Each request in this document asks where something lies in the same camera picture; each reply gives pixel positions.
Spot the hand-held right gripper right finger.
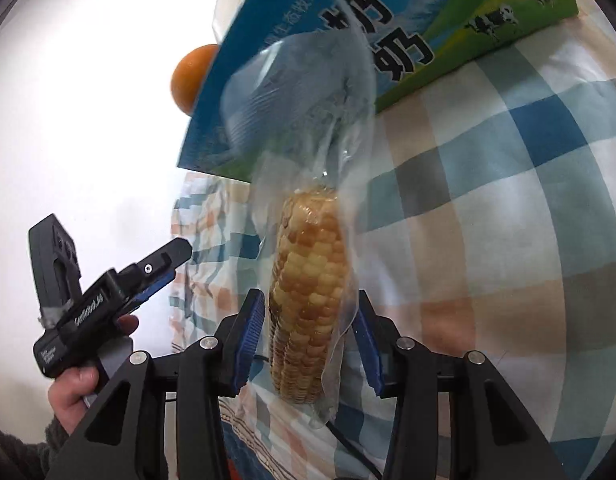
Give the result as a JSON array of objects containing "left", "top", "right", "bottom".
[{"left": 352, "top": 290, "right": 571, "bottom": 480}]

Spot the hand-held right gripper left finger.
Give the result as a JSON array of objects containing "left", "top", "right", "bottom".
[{"left": 47, "top": 289, "right": 266, "bottom": 480}]

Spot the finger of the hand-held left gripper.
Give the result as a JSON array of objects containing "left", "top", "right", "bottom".
[{"left": 115, "top": 239, "right": 193, "bottom": 311}]

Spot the vacuum-packed corn cob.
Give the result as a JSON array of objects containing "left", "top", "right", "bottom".
[{"left": 220, "top": 0, "right": 379, "bottom": 431}]

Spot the blue and green paper bag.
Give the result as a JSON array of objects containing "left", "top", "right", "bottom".
[{"left": 177, "top": 0, "right": 580, "bottom": 183}]

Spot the person's left forearm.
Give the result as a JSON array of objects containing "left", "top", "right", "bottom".
[{"left": 0, "top": 422, "right": 64, "bottom": 480}]

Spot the clear plastic container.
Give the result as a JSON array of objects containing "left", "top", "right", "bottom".
[{"left": 210, "top": 0, "right": 269, "bottom": 43}]

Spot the person's left hand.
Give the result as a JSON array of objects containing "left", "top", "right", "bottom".
[{"left": 47, "top": 314, "right": 140, "bottom": 443}]

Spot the plaid blanket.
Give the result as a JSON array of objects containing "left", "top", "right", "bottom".
[{"left": 168, "top": 40, "right": 616, "bottom": 480}]

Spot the orange fruit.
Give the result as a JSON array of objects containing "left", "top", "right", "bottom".
[{"left": 170, "top": 44, "right": 220, "bottom": 116}]

